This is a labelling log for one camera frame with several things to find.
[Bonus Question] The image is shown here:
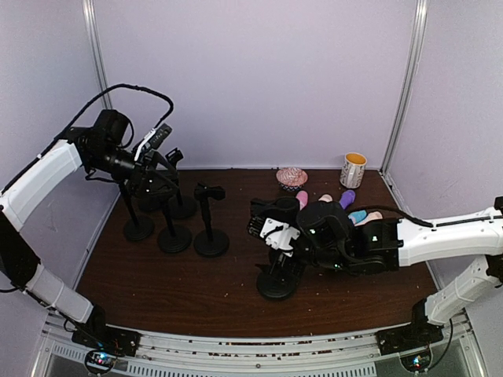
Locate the aluminium right corner post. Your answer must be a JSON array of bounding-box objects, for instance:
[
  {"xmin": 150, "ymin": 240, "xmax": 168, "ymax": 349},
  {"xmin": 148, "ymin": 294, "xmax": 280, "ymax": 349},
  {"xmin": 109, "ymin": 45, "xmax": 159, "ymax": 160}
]
[{"xmin": 380, "ymin": 0, "xmax": 429, "ymax": 177}]

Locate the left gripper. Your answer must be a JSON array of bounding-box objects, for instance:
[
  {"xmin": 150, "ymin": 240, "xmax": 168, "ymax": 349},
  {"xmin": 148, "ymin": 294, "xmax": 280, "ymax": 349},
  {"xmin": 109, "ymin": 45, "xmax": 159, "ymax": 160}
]
[{"xmin": 88, "ymin": 145, "xmax": 180, "ymax": 199}]

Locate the black blue-mic stand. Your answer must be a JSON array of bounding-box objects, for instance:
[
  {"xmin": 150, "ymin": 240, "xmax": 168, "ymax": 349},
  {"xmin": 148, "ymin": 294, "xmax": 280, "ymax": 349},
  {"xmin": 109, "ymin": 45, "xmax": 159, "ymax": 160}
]
[{"xmin": 165, "ymin": 148, "xmax": 197, "ymax": 219}]

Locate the aluminium front rail base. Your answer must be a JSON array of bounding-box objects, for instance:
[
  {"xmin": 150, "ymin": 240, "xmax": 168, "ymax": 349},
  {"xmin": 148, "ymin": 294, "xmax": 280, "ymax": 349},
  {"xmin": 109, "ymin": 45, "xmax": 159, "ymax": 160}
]
[{"xmin": 29, "ymin": 304, "xmax": 488, "ymax": 377}]

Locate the aluminium corner post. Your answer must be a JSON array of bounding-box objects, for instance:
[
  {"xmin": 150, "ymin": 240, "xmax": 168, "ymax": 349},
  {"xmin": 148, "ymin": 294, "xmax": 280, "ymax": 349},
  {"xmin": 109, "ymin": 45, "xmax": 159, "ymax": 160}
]
[
  {"xmin": 380, "ymin": 0, "xmax": 429, "ymax": 177},
  {"xmin": 82, "ymin": 0, "xmax": 108, "ymax": 91}
]

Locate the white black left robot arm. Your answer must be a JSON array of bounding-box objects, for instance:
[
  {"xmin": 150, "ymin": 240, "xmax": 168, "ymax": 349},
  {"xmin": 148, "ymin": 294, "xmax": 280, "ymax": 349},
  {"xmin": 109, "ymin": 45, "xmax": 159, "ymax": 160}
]
[{"xmin": 1, "ymin": 110, "xmax": 178, "ymax": 349}]

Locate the black pink-mic stand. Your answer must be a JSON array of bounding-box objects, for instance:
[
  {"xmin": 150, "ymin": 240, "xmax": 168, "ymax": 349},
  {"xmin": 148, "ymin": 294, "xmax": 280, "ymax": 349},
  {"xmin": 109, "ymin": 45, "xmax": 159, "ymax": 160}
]
[{"xmin": 193, "ymin": 182, "xmax": 229, "ymax": 258}]

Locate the black glitter-mic stand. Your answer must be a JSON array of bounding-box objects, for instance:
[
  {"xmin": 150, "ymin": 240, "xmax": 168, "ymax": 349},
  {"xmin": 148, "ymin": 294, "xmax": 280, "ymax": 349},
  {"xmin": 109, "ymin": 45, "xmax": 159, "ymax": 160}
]
[{"xmin": 256, "ymin": 249, "xmax": 306, "ymax": 302}]

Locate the aluminium left corner post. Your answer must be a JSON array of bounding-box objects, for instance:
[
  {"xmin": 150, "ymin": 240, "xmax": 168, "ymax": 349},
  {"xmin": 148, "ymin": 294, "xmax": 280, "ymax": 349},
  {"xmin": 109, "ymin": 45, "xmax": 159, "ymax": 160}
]
[{"xmin": 82, "ymin": 0, "xmax": 108, "ymax": 91}]

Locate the beige pink microphone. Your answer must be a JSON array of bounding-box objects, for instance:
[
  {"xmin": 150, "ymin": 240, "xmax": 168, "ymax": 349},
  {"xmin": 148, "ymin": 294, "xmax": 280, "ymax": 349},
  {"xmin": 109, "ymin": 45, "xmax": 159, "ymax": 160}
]
[{"xmin": 362, "ymin": 211, "xmax": 383, "ymax": 223}]

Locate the blue-head microphone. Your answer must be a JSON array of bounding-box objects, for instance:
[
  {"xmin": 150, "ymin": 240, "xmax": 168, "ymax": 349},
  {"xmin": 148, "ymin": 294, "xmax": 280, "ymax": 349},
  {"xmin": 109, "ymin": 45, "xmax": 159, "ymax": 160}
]
[{"xmin": 348, "ymin": 210, "xmax": 367, "ymax": 225}]

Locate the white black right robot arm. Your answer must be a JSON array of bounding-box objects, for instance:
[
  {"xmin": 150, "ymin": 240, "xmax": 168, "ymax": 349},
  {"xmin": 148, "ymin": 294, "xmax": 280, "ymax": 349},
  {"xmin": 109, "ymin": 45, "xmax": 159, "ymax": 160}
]
[{"xmin": 247, "ymin": 197, "xmax": 502, "ymax": 347}]

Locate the patterned ceramic bowl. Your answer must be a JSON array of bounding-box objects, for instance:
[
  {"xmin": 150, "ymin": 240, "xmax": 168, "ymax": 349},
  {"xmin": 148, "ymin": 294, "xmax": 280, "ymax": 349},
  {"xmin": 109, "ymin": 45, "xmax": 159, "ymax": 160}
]
[{"xmin": 276, "ymin": 167, "xmax": 308, "ymax": 192}]

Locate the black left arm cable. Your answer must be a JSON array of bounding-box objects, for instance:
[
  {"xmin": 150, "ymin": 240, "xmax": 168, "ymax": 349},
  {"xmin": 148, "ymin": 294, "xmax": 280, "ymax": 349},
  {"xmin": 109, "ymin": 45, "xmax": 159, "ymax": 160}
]
[{"xmin": 39, "ymin": 82, "xmax": 174, "ymax": 158}]

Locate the white floral mug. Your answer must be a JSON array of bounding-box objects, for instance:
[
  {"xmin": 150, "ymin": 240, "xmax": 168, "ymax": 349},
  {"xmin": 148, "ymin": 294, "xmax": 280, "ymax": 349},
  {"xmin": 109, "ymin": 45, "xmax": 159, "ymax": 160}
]
[{"xmin": 340, "ymin": 152, "xmax": 367, "ymax": 189}]

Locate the pale pink small microphone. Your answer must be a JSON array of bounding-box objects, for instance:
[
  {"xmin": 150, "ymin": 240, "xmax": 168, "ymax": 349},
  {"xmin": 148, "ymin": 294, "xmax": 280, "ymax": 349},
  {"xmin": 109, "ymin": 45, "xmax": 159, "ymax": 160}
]
[{"xmin": 318, "ymin": 194, "xmax": 333, "ymax": 203}]

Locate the purple microphone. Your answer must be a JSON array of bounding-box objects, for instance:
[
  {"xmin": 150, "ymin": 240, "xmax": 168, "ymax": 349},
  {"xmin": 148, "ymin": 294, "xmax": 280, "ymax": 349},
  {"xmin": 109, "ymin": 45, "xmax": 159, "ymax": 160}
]
[{"xmin": 339, "ymin": 189, "xmax": 356, "ymax": 210}]

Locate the black small-mic stand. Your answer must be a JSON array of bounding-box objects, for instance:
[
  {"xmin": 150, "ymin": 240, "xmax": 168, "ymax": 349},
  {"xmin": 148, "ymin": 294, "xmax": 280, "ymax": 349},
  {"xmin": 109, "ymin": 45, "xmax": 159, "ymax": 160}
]
[{"xmin": 157, "ymin": 199, "xmax": 192, "ymax": 254}]

